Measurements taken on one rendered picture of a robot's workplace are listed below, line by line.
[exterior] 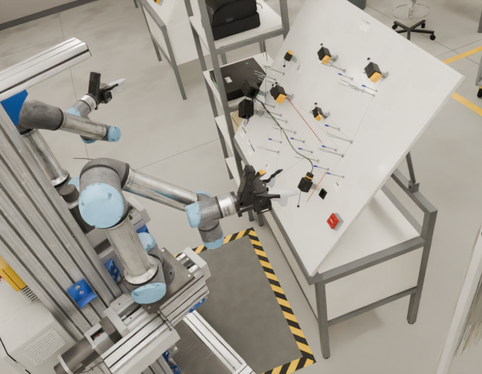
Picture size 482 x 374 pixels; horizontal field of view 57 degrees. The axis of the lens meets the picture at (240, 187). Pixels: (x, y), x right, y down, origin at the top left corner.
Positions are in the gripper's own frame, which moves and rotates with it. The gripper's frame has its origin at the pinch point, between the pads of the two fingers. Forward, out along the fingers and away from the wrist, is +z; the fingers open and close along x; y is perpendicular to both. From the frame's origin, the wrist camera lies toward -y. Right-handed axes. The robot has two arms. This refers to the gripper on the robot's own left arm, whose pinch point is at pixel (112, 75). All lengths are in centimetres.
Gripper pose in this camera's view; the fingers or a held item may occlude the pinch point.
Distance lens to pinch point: 233.6
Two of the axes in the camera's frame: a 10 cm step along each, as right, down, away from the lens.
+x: 9.2, 2.5, -2.9
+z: 3.8, -6.8, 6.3
